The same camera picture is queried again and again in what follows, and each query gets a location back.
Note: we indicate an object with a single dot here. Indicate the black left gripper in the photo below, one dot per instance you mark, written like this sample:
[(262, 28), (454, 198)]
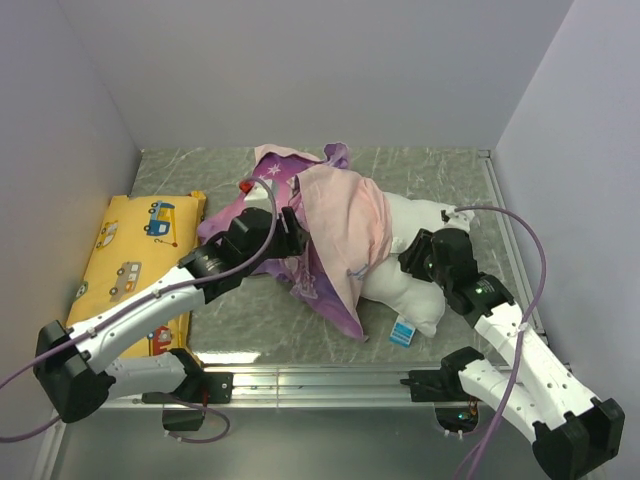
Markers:
[(297, 236)]

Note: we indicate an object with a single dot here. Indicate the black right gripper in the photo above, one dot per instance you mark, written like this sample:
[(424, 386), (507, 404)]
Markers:
[(410, 258)]

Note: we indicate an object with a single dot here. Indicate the white pillow insert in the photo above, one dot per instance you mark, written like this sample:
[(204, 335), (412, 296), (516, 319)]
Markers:
[(420, 303)]

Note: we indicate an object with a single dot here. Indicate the pink pillowcase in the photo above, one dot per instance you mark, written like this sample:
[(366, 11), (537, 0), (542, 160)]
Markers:
[(349, 222)]

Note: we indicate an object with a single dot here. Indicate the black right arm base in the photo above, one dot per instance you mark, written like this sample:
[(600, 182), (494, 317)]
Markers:
[(456, 413)]

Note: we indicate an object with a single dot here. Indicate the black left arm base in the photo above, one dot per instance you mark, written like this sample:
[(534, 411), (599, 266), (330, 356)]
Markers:
[(185, 410)]

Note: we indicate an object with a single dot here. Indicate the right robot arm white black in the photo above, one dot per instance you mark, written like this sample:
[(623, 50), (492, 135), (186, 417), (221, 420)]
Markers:
[(571, 430)]

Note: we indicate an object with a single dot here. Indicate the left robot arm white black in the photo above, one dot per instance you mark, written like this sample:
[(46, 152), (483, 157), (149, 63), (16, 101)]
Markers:
[(82, 367)]

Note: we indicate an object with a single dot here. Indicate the blue white pillow tag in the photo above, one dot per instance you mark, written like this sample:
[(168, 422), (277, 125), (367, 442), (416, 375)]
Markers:
[(402, 332)]

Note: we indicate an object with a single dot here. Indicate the yellow cartoon car pillow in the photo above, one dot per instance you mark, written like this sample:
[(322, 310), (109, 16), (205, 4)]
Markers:
[(140, 239)]

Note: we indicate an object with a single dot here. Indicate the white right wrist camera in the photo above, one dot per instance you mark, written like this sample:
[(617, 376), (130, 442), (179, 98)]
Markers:
[(461, 220)]

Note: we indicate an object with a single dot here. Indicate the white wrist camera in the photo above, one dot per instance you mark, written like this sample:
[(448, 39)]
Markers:
[(255, 195), (461, 220)]

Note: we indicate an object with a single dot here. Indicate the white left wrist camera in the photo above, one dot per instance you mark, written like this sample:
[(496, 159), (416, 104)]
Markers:
[(255, 195)]

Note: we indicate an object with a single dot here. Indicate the aluminium right side rail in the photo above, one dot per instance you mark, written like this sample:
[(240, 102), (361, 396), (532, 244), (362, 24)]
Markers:
[(508, 228)]

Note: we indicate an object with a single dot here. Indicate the aluminium rail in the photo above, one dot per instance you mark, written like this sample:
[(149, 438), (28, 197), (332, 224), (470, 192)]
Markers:
[(508, 228), (341, 422)]

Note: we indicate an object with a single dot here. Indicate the aluminium front rail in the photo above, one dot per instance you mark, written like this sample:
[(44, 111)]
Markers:
[(341, 422)]

